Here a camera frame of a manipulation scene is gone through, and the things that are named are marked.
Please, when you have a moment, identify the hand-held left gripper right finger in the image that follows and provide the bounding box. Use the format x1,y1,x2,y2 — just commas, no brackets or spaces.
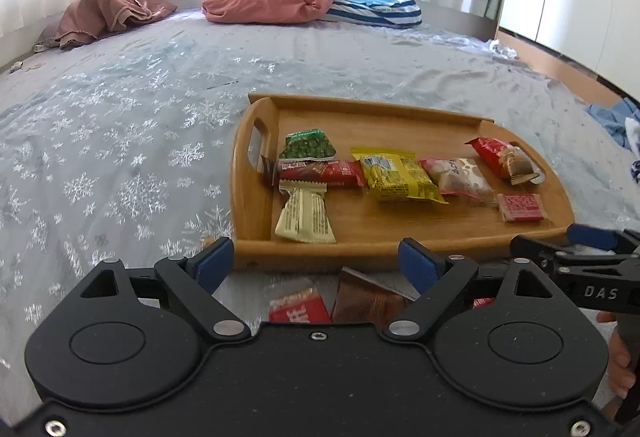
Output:
382,238,559,342

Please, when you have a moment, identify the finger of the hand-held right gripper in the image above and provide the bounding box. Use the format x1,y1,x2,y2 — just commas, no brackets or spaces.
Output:
567,222,640,251
509,234,640,276

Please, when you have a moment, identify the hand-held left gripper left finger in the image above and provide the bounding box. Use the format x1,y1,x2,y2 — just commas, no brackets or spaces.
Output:
80,237,251,343

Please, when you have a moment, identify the small square red packet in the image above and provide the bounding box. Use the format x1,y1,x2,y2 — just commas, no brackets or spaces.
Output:
496,192,547,224

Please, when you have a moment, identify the brown snack packet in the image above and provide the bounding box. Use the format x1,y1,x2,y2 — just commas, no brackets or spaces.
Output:
331,267,418,324

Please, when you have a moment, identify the pink clear snack packet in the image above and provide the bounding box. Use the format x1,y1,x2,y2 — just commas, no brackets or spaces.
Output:
419,157,496,205

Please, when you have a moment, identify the red snack packet white lettering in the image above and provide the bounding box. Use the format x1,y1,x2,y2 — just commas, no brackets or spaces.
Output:
268,288,333,324

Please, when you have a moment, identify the cream gold snack packet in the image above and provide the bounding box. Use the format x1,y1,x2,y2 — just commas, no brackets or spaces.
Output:
274,179,338,245

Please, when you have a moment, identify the long red bar packet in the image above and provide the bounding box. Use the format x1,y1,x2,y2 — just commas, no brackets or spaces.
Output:
260,156,367,190

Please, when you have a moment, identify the wooden tray with handles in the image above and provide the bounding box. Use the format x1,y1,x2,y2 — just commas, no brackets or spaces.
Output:
231,93,575,273

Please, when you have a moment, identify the green pea snack packet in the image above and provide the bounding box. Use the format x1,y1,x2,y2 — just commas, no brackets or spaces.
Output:
278,129,337,162

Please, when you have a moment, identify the person's right hand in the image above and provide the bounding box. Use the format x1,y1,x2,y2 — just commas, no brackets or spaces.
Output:
597,311,636,400

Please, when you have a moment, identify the yellow snack packet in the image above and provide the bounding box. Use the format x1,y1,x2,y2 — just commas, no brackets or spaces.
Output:
350,146,448,205

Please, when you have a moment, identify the red wafer packet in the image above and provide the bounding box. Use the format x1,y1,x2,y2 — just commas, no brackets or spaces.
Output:
465,137,547,182

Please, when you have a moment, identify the blue cloth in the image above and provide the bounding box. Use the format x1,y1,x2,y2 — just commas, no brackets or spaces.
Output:
585,98,640,150

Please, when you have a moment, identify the snowflake print bed sheet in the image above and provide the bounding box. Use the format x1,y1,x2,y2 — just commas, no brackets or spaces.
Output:
0,7,640,413

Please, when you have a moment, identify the white plastic bag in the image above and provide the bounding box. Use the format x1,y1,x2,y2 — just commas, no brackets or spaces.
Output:
487,39,518,62

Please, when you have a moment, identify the dusty pink crumpled blanket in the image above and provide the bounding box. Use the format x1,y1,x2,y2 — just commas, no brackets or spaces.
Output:
34,0,178,52

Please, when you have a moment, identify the wooden bed frame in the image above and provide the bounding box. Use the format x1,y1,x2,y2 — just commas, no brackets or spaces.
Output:
495,29,640,108

